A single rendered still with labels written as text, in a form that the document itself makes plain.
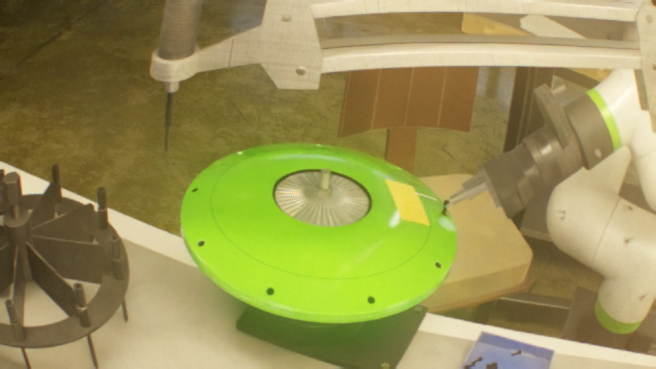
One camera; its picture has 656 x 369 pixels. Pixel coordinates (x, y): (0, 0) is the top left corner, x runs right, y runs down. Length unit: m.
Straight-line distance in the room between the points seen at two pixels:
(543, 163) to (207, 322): 0.46
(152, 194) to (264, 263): 2.00
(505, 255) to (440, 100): 0.41
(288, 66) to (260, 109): 2.67
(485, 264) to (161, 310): 0.85
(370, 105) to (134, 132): 1.54
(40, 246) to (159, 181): 1.97
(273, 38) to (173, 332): 0.44
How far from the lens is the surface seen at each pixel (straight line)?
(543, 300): 2.42
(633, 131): 1.03
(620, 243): 1.17
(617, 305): 1.22
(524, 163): 1.00
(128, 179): 2.94
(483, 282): 1.70
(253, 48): 0.73
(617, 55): 0.73
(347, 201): 0.95
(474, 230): 1.79
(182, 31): 0.72
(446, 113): 1.94
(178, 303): 1.06
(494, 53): 0.70
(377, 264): 0.89
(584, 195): 1.20
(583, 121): 1.00
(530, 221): 2.52
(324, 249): 0.89
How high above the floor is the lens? 1.62
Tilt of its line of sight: 33 degrees down
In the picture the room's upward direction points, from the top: 9 degrees clockwise
